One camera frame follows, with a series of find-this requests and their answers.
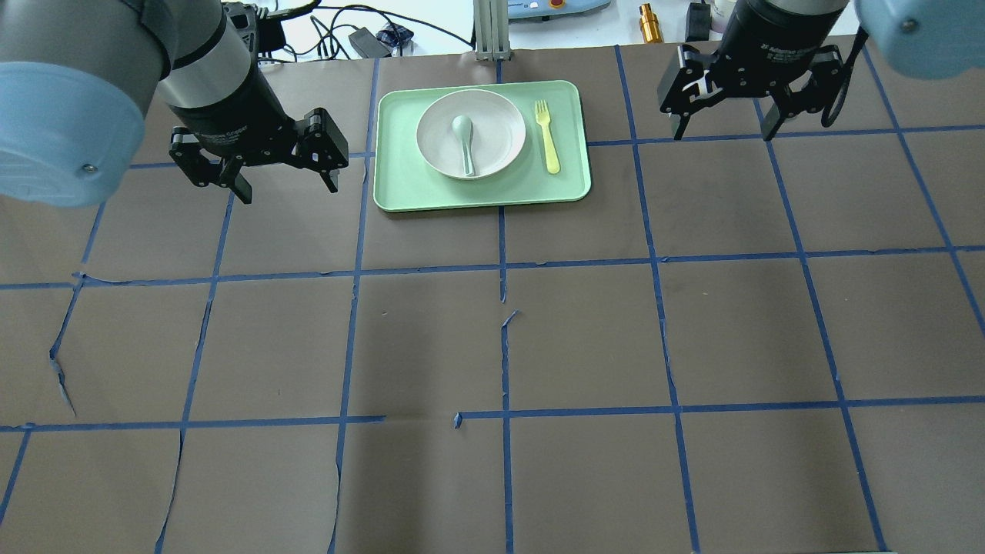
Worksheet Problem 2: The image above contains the sage green plastic spoon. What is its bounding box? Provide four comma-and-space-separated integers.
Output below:
452, 115, 476, 178

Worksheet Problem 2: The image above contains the white round plate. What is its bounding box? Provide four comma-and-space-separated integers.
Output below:
416, 88, 526, 180

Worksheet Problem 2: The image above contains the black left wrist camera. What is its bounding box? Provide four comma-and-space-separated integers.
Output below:
222, 2, 286, 55

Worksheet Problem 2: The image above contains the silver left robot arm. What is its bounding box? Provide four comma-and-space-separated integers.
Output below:
1, 1, 349, 207

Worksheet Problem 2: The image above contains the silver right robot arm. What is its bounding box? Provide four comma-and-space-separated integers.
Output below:
658, 1, 984, 141

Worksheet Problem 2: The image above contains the yellow plastic fork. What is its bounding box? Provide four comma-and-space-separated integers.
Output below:
534, 99, 562, 175

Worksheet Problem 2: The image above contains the black right camera cable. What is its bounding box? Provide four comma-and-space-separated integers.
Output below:
820, 27, 870, 128

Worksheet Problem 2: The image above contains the blue teach pendant tablet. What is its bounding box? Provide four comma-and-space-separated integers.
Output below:
507, 0, 612, 22

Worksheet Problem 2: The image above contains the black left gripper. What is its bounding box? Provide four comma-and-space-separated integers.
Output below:
169, 69, 349, 205

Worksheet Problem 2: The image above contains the aluminium frame post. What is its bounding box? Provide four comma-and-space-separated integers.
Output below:
472, 0, 513, 61

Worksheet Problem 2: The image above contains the brass cylinder fitting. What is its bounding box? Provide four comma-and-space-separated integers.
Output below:
638, 3, 664, 43

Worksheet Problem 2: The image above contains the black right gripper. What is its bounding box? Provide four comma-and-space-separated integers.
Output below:
658, 15, 845, 142

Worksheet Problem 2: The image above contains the light green tray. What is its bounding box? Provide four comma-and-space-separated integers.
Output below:
373, 80, 592, 212

